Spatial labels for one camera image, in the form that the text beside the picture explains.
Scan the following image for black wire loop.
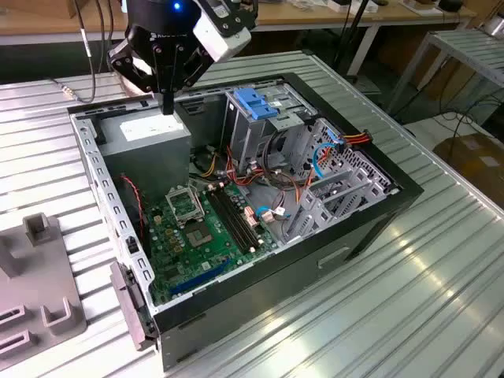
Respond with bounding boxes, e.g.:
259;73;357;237
262;129;301;187

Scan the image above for black stand legs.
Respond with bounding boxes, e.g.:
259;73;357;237
333;0;373;84

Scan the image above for grey parts rack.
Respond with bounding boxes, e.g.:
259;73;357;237
0;212;87;361

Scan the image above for wooden desk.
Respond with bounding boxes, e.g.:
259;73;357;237
0;0;477;76

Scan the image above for silver round drum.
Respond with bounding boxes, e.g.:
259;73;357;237
482;14;504;39

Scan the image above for long blue data wire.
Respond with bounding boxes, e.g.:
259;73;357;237
313;129;343;183

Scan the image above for short blue wire white plug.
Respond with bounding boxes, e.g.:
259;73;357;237
254;206;293;224

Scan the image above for black camera cable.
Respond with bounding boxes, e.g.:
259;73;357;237
98;0;115;56

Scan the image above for black RAM slot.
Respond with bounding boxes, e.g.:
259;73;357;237
207;191;253;254
216;187;261;249

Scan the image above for brown cardboard box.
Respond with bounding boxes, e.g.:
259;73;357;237
432;132;504;190

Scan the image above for yellow black wire bundle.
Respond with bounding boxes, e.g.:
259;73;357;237
188;149;229;182

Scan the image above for red black fan wire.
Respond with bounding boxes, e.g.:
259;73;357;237
120;172;149;241

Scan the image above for orange brown wire bundle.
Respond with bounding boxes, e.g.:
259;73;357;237
226;145;316;206

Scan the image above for grey case latch bar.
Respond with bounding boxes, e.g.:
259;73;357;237
109;259;158;351

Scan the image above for blue plastic drive latch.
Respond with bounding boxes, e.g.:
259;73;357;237
232;87;281;122

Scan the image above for black open PC case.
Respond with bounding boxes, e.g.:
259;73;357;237
65;72;425;373

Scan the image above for metal socket cover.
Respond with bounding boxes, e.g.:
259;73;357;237
164;187;204;226

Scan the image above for grey perforated disk bay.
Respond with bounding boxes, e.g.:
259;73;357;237
283;117;398;245

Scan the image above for blue expansion slot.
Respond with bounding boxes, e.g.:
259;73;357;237
169;258;232;296

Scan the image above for grey optical drive cage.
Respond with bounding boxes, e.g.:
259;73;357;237
224;80;316;166

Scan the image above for CPU socket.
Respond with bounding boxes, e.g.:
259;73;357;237
184;222;216;250

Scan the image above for grey power supply unit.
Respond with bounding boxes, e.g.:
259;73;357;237
96;106;193;206

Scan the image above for metal slat side table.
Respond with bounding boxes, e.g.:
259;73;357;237
387;29;504;115

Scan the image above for green motherboard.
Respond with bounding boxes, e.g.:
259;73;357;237
142;181;281;306

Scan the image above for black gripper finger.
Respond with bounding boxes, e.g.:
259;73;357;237
165;39;216;116
106;37;169;116

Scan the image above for black cable silver connector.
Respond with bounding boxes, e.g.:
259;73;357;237
50;0;98;104

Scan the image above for red yellow power wire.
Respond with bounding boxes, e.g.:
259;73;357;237
336;131;374;154

